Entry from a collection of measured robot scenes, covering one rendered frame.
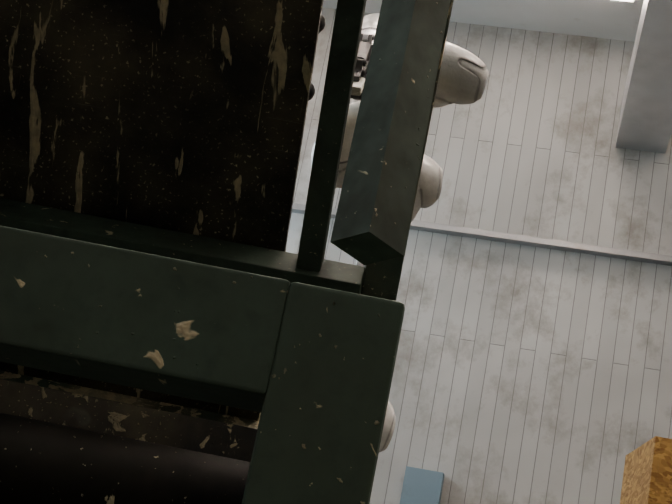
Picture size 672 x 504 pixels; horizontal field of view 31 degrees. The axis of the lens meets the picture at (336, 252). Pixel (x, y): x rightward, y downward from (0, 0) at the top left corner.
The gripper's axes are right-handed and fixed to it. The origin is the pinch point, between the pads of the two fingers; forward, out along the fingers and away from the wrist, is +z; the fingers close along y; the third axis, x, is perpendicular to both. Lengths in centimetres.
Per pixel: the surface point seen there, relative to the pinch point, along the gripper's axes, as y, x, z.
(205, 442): 51, 15, 40
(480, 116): 289, -38, -948
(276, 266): 22.9, 6.9, 30.0
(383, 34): -34, -12, 102
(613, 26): 193, -154, -984
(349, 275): 23.7, -4.8, 27.9
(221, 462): 26, 4, 82
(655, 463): 131, -89, -103
